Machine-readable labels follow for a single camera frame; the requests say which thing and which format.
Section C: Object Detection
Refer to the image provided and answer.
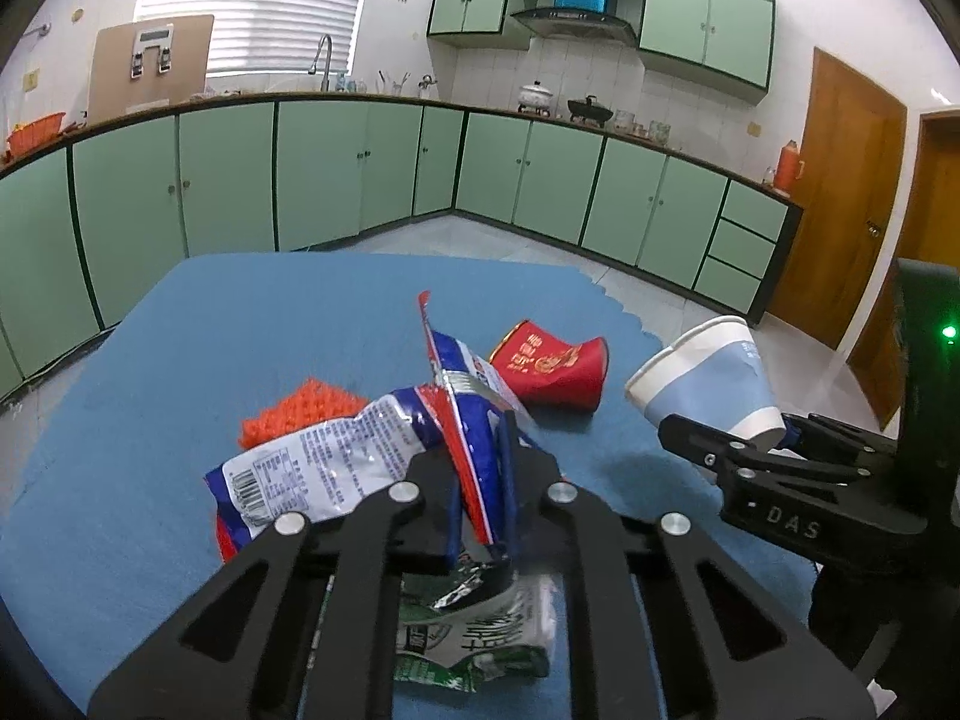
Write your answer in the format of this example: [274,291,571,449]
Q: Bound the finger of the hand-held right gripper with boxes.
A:
[658,414,865,485]
[782,411,898,467]

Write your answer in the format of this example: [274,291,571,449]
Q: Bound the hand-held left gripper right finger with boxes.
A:
[499,411,878,720]

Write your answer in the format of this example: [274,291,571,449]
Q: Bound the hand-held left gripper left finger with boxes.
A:
[86,452,460,720]

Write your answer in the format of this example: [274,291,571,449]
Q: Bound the white and blue paper cup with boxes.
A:
[625,317,787,440]

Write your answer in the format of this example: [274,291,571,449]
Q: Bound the blue white snack packet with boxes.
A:
[204,291,537,563]

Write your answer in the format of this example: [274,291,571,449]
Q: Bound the red paper cup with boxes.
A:
[487,319,610,412]

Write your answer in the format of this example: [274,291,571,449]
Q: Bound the green white crumpled wrapper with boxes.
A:
[395,566,560,692]

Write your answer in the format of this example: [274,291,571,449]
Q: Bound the wooden door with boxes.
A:
[765,46,908,350]
[847,109,960,428]

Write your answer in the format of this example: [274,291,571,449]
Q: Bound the blue tablecloth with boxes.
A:
[0,251,815,720]

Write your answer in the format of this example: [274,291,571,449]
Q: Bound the orange thermos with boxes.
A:
[774,139,803,192]

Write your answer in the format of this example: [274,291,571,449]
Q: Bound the black wok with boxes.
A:
[566,95,614,126]

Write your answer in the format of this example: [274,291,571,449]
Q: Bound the green base cabinets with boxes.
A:
[0,90,803,402]

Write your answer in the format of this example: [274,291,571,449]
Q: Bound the black range hood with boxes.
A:
[511,6,638,44]

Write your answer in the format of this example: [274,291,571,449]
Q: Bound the steel kitchen faucet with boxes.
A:
[310,34,335,93]

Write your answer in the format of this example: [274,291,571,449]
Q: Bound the wooden board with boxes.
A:
[88,13,215,125]

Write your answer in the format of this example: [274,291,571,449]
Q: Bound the white window blind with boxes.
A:
[135,0,376,76]

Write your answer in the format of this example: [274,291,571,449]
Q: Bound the orange plastic basket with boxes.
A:
[6,112,67,158]

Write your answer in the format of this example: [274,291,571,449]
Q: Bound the green wall cabinets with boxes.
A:
[426,0,775,91]

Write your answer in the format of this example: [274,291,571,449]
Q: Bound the white metal bracket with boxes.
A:
[129,25,175,80]

